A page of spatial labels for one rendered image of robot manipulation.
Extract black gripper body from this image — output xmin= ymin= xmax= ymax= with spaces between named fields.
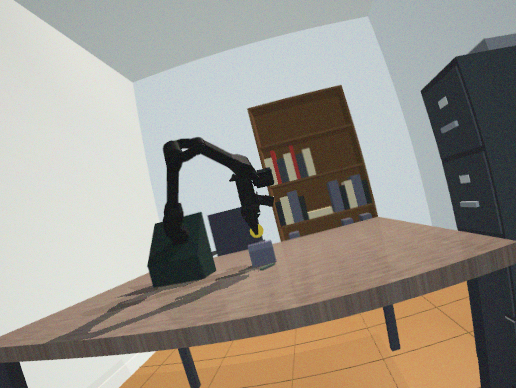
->
xmin=238 ymin=189 xmax=260 ymax=217

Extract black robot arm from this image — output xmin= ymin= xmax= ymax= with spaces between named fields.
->
xmin=162 ymin=137 xmax=274 ymax=246

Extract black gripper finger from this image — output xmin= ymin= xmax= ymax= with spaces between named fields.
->
xmin=244 ymin=213 xmax=261 ymax=235

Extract thin gold disc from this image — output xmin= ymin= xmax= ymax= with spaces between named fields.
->
xmin=250 ymin=224 xmax=264 ymax=238

